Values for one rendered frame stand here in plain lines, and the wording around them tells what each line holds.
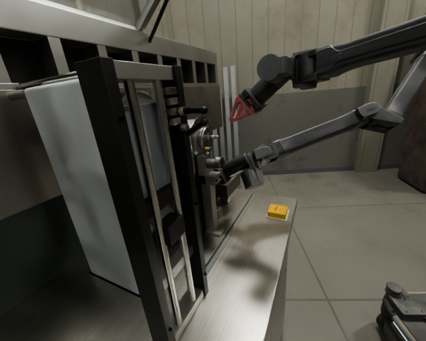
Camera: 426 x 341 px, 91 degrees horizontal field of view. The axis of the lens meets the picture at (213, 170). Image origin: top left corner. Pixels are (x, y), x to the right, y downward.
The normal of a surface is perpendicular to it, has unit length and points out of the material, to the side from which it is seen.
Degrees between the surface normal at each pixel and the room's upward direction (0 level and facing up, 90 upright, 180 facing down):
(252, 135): 90
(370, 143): 90
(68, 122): 90
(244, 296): 0
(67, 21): 90
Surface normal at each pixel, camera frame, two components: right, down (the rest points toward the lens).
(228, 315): -0.08, -0.93
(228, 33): -0.07, 0.35
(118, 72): 0.89, 0.08
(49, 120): -0.44, 0.35
